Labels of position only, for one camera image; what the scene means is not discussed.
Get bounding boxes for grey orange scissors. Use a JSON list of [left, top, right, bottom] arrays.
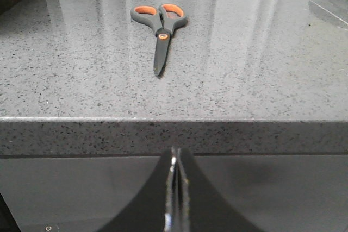
[[130, 3, 188, 78]]

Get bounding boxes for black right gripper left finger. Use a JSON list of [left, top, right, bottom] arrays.
[[99, 148, 177, 231]]

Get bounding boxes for grey cabinet door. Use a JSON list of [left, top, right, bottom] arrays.
[[1, 155, 347, 231]]

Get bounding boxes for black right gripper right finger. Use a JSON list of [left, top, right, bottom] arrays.
[[177, 148, 262, 231]]

